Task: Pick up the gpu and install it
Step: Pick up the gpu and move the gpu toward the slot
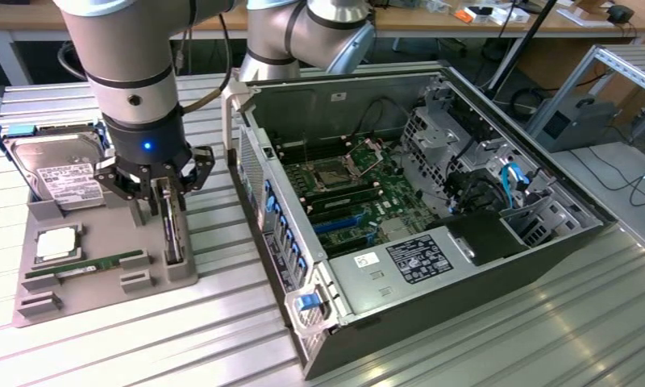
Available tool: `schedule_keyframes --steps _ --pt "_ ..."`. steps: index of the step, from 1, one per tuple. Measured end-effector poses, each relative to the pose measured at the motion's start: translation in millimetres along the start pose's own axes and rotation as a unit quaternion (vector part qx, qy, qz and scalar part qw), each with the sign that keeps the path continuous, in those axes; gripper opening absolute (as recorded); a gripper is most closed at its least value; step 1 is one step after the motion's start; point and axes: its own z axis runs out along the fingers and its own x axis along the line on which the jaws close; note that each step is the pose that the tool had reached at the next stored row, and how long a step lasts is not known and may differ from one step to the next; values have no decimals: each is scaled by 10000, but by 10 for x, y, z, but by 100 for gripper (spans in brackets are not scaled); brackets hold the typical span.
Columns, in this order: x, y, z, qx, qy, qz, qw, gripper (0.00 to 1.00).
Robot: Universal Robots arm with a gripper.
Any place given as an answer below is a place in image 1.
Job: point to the blue expansion slot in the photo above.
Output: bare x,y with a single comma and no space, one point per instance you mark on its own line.
338,224

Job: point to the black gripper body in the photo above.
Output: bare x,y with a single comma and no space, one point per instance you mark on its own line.
148,137

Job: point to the blue case latch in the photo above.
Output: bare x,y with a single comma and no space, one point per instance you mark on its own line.
306,303

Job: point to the silver CPU chip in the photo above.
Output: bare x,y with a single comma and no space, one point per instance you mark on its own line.
57,245

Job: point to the black plastic shroud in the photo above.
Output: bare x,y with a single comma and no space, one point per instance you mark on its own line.
484,238

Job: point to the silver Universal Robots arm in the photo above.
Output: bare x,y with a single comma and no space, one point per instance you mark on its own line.
129,60

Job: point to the small metal disk bay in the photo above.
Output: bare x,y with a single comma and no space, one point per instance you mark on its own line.
542,225

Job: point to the grey power supply unit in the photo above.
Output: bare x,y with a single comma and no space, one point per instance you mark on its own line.
376,282

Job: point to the wooden desk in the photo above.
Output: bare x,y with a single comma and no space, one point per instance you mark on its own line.
10,18

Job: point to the CPU socket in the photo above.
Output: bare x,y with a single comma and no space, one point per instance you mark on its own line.
330,175

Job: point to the black labelled RAM stick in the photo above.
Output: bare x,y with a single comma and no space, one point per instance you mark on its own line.
338,203

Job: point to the small orange box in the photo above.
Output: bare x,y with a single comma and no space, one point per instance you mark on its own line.
464,15

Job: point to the blue slot retention clip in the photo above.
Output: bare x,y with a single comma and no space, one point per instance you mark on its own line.
290,238
296,252
270,203
302,269
282,224
269,186

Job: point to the white device box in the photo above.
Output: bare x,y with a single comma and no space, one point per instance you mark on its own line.
510,17

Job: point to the thin metal locking lever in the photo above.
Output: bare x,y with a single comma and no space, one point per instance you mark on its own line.
305,153

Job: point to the green motherboard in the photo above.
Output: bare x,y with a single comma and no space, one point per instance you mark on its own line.
397,193

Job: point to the green RAM stick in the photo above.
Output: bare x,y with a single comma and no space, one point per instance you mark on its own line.
103,263

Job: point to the white paper tray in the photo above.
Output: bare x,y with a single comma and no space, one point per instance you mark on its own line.
582,17

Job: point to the black stand pole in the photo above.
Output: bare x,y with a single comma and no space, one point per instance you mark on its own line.
521,44

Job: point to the open black PC case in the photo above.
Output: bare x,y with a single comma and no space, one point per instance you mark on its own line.
462,290

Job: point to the aluminium profile frame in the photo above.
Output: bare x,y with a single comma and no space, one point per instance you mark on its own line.
624,64

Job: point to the large metal disk bay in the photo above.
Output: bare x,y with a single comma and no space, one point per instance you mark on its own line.
426,141

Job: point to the black power adapter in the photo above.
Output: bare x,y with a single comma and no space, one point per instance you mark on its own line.
618,14

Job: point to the graphics card with metal bracket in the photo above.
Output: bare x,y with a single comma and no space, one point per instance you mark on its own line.
172,230

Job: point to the grey plastic parts rack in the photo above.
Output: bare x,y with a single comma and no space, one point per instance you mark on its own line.
101,238

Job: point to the hard disk with blue caddy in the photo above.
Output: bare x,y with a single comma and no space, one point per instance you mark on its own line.
47,169

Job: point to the metal socket cover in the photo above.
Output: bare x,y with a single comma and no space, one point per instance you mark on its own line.
365,157

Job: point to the dark grey equipment box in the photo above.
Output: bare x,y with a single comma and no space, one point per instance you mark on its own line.
580,121

